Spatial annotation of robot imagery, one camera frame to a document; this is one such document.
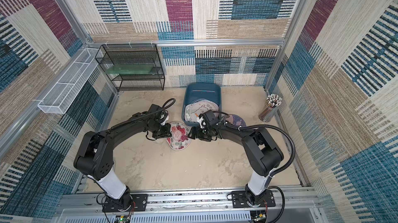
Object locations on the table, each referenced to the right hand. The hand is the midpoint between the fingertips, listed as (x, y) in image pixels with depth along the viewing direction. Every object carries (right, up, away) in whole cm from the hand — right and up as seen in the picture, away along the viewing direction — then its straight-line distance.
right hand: (195, 138), depth 90 cm
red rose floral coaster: (-10, -2, +3) cm, 10 cm away
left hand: (-13, +2, +1) cm, 14 cm away
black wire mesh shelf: (-42, +52, +11) cm, 68 cm away
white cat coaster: (-2, +15, +15) cm, 21 cm away
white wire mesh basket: (-61, +21, -20) cm, 68 cm away
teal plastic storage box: (+2, +23, +22) cm, 32 cm away
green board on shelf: (-39, +40, +4) cm, 56 cm away
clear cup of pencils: (+43, +17, +1) cm, 46 cm away
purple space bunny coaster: (+26, +9, +14) cm, 31 cm away
